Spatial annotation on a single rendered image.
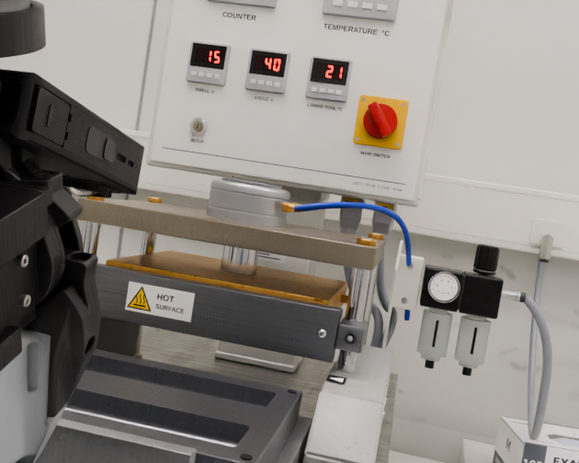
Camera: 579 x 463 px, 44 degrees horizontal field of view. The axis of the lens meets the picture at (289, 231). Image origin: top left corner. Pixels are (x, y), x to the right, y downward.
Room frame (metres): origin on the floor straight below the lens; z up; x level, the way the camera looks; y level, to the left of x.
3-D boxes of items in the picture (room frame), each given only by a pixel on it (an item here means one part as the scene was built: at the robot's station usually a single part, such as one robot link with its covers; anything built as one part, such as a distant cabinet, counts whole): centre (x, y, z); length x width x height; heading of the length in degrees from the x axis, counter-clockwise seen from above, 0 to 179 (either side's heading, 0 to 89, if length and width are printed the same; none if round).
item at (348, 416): (0.61, -0.08, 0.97); 0.26 x 0.05 x 0.07; 170
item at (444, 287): (0.80, -0.20, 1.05); 0.15 x 0.05 x 0.15; 80
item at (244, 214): (0.74, 0.02, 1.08); 0.31 x 0.24 x 0.13; 80
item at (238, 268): (0.71, 0.04, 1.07); 0.22 x 0.17 x 0.10; 80
